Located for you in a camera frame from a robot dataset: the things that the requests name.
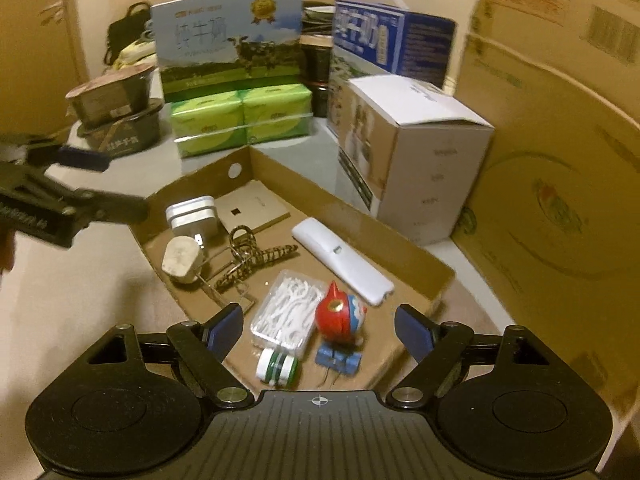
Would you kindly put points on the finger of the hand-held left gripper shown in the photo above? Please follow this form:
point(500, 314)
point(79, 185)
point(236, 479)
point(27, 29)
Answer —
point(112, 208)
point(82, 158)

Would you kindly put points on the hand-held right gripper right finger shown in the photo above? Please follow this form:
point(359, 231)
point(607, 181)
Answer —
point(412, 332)

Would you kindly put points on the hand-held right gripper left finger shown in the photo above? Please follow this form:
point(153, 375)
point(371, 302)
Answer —
point(227, 330)

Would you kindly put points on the white green tape roll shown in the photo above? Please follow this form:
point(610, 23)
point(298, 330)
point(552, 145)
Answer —
point(275, 366)

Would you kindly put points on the clear floss picks box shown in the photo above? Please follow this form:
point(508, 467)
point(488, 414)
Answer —
point(285, 310)

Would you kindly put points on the red toy figure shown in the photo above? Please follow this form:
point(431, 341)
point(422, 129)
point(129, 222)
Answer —
point(337, 315)

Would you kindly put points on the blue clip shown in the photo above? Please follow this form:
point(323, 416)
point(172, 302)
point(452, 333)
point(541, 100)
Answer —
point(337, 360)

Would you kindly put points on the white square charger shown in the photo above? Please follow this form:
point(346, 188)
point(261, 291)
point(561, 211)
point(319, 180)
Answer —
point(192, 215)

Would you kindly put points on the white round plug adapter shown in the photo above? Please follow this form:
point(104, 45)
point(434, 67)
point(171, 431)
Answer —
point(180, 260)

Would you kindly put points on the white remote control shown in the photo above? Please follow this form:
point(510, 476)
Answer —
point(340, 255)

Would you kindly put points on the tan box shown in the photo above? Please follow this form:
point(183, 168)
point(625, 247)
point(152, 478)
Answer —
point(255, 205)

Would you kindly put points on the shallow cardboard box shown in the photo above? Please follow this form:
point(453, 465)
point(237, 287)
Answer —
point(310, 195)

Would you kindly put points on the black food bowl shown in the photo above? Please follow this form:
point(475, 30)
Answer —
point(110, 97)

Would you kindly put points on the brown patterned bed mat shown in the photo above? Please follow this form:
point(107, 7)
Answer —
point(475, 305)

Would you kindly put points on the wooden cabinet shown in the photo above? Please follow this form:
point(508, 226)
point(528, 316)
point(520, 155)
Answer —
point(40, 60)

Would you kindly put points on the striped patterned cloth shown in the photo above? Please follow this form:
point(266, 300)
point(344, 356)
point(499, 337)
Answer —
point(132, 55)

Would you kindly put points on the green tissue packs bundle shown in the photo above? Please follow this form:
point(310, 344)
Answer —
point(215, 120)

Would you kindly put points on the black bag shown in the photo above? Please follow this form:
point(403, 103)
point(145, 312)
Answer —
point(122, 25)

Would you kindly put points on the white product box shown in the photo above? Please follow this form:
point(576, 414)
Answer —
point(435, 175)

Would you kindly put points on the light blue cow milk carton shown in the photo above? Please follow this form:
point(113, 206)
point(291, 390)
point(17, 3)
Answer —
point(200, 40)

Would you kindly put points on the black jar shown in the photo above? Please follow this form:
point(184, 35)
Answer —
point(320, 102)
point(316, 57)

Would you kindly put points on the large brown cardboard box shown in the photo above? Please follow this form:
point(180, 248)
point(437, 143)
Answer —
point(550, 135)

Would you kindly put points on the patterned ceramic bowl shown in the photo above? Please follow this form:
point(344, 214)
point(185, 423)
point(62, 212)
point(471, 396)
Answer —
point(320, 15)

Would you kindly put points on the dark blue milk carton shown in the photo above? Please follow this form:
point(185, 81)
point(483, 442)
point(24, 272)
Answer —
point(425, 45)

